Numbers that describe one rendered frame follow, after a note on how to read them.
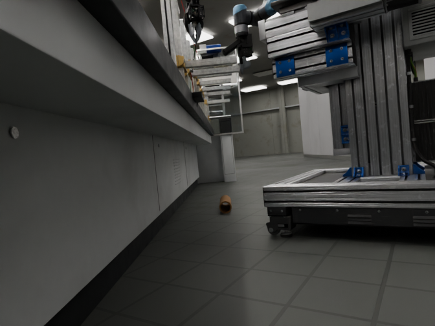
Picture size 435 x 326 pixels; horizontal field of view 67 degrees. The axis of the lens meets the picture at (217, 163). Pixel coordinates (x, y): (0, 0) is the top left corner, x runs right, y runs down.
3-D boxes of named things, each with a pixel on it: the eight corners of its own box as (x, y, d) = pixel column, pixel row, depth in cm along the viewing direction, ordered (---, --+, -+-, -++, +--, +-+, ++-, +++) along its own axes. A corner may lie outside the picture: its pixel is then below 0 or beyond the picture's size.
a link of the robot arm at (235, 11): (250, 4, 177) (237, 2, 173) (252, 24, 177) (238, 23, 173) (243, 10, 184) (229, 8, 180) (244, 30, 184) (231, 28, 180)
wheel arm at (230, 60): (237, 65, 156) (235, 56, 156) (237, 63, 153) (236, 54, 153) (146, 74, 157) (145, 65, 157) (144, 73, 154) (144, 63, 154)
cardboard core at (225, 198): (230, 194, 243) (230, 200, 213) (231, 205, 243) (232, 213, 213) (219, 195, 243) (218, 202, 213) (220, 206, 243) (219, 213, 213)
